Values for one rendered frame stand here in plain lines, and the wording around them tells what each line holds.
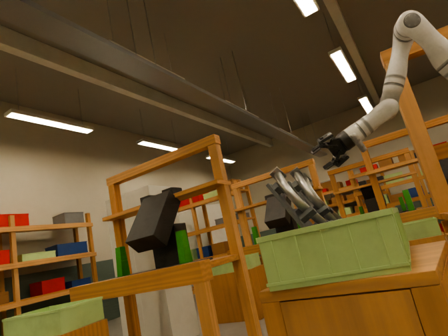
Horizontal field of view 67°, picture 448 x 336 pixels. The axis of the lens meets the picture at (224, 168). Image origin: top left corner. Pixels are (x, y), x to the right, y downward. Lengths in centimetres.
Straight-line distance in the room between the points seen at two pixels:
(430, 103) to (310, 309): 1152
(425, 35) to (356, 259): 84
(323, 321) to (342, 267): 17
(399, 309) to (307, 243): 28
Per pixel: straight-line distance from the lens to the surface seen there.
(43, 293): 673
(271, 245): 110
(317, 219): 122
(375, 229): 103
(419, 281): 102
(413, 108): 237
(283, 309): 116
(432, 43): 146
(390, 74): 143
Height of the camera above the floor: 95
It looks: 13 degrees up
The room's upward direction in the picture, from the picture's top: 12 degrees counter-clockwise
